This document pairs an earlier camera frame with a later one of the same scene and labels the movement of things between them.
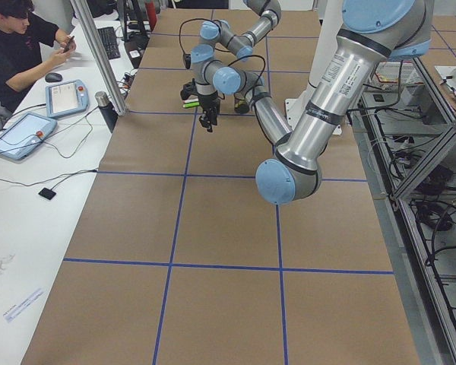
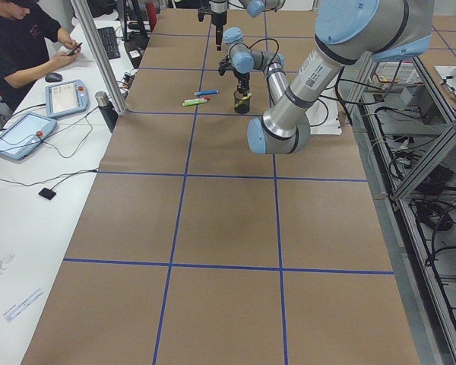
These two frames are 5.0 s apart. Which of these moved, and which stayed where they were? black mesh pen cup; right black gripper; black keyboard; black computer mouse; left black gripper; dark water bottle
Moved: left black gripper; right black gripper
Stayed: black mesh pen cup; dark water bottle; black computer mouse; black keyboard
